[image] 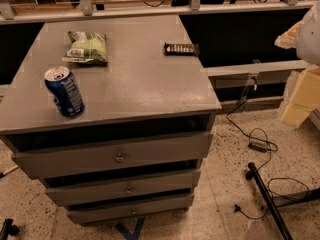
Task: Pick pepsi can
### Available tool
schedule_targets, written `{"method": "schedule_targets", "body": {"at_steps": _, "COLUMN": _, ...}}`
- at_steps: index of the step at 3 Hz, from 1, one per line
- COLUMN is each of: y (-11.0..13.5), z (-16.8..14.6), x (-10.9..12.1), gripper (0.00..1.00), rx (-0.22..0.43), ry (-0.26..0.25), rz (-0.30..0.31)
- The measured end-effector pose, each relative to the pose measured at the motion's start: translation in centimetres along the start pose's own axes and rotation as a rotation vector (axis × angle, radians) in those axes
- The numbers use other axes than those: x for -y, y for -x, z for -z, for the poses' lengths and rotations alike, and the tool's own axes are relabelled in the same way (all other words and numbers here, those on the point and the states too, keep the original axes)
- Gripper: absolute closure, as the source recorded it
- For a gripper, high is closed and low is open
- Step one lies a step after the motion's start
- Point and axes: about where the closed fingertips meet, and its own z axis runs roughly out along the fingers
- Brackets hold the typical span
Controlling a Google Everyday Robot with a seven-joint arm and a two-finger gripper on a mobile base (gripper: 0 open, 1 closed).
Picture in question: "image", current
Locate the grey drawer cabinet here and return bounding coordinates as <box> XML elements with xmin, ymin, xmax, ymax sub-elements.
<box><xmin>0</xmin><ymin>16</ymin><xmax>220</xmax><ymax>211</ymax></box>

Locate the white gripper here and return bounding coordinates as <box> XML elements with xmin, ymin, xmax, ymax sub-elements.
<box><xmin>274</xmin><ymin>1</ymin><xmax>320</xmax><ymax>128</ymax></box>

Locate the black wheel base at left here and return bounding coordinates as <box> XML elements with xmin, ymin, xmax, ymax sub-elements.
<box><xmin>0</xmin><ymin>219</ymin><xmax>20</xmax><ymax>240</ymax></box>

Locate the black metal stand leg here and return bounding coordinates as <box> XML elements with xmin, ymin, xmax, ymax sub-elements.
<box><xmin>248</xmin><ymin>162</ymin><xmax>293</xmax><ymax>240</ymax></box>

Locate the grey top drawer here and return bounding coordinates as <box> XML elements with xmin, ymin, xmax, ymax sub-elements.
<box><xmin>12</xmin><ymin>133</ymin><xmax>213</xmax><ymax>179</ymax></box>

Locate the metal railing shelf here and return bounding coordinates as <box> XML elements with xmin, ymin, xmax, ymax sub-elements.
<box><xmin>0</xmin><ymin>0</ymin><xmax>316</xmax><ymax>24</ymax></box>

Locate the grey drawer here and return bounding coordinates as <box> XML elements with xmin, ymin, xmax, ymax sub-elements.
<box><xmin>12</xmin><ymin>133</ymin><xmax>213</xmax><ymax>179</ymax></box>
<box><xmin>66</xmin><ymin>193</ymin><xmax>194</xmax><ymax>224</ymax></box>
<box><xmin>46</xmin><ymin>169</ymin><xmax>200</xmax><ymax>207</ymax></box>

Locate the blue floor tape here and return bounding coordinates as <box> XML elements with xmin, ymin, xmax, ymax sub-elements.
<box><xmin>114</xmin><ymin>217</ymin><xmax>146</xmax><ymax>240</ymax></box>

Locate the green chip bag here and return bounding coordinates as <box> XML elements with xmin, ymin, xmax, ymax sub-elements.
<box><xmin>62</xmin><ymin>31</ymin><xmax>108</xmax><ymax>65</ymax></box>

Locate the dark chocolate bar wrapper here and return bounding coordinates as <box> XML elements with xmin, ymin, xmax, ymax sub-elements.
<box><xmin>164</xmin><ymin>43</ymin><xmax>199</xmax><ymax>56</ymax></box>

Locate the grey middle drawer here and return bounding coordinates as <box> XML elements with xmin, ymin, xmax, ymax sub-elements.
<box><xmin>46</xmin><ymin>169</ymin><xmax>200</xmax><ymax>207</ymax></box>

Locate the grey bottom drawer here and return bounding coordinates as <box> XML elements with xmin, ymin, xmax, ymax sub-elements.
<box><xmin>66</xmin><ymin>193</ymin><xmax>194</xmax><ymax>224</ymax></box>

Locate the black power adapter with cable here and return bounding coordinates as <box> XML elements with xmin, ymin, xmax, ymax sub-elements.
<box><xmin>226</xmin><ymin>98</ymin><xmax>311</xmax><ymax>221</ymax></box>

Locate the blue pepsi can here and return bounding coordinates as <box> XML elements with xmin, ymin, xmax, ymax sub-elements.
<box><xmin>44</xmin><ymin>66</ymin><xmax>85</xmax><ymax>118</ymax></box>

